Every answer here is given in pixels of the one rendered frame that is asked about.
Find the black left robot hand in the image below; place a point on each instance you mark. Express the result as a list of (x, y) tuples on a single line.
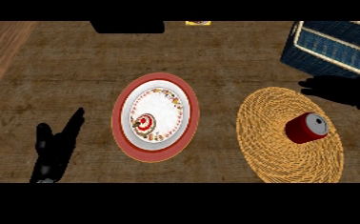
[(58, 145)]

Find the red round placemat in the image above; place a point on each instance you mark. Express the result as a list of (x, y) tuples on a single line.
[(188, 113)]

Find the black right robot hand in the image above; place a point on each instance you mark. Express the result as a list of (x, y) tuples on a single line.
[(339, 91)]

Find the black appliance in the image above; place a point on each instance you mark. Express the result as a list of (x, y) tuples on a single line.
[(128, 26)]

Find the blue woven basket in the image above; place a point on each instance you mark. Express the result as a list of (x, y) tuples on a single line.
[(324, 48)]

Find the white patterned plate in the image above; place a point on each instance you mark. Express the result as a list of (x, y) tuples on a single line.
[(157, 107)]

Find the red can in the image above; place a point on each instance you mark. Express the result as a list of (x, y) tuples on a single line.
[(303, 132)]

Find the yellow box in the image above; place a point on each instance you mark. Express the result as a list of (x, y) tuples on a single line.
[(198, 22)]

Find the woven straw round placemat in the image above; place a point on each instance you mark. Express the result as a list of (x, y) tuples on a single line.
[(272, 145)]

